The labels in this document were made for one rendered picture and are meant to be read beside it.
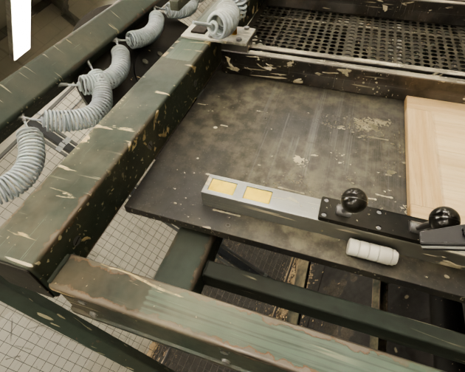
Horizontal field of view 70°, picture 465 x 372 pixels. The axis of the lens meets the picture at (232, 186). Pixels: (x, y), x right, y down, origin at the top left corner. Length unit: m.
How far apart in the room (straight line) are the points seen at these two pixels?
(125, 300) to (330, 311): 0.34
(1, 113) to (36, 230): 0.57
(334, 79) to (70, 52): 0.85
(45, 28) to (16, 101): 5.30
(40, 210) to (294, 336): 0.43
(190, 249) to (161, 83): 0.40
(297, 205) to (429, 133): 0.40
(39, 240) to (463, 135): 0.88
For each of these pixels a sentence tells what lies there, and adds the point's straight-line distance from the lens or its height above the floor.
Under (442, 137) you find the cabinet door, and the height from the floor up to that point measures 1.28.
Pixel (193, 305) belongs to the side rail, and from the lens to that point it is 0.51.
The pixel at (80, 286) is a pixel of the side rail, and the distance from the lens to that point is 0.57.
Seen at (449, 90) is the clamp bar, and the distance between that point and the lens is 1.01.
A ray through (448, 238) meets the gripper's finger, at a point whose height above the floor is 1.43.
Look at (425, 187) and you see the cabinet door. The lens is 0.76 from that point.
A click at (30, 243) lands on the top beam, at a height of 1.83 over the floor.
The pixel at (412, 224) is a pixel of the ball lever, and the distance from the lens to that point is 0.63.
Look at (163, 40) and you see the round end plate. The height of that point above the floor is 1.98.
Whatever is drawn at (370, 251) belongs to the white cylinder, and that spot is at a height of 1.40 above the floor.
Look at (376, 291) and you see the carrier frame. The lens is 2.29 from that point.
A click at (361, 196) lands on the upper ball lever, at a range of 0.50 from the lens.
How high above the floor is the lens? 1.80
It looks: 17 degrees down
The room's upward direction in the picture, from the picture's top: 53 degrees counter-clockwise
